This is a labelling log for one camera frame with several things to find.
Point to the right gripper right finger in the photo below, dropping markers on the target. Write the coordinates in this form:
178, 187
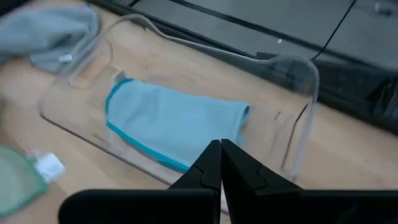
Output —
280, 207

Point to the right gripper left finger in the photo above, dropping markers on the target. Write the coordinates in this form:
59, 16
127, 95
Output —
149, 207

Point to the light blue microfiber towel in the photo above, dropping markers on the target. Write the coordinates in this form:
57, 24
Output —
174, 121

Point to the pale green microfiber towel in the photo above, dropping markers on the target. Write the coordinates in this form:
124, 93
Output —
15, 183

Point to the plain grey microfiber towel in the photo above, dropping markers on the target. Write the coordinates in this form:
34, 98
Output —
43, 31

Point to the clear plastic bin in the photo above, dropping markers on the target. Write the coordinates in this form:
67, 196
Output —
280, 93

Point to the black perforated computer case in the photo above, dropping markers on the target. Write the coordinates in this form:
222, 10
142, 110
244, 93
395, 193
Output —
351, 81

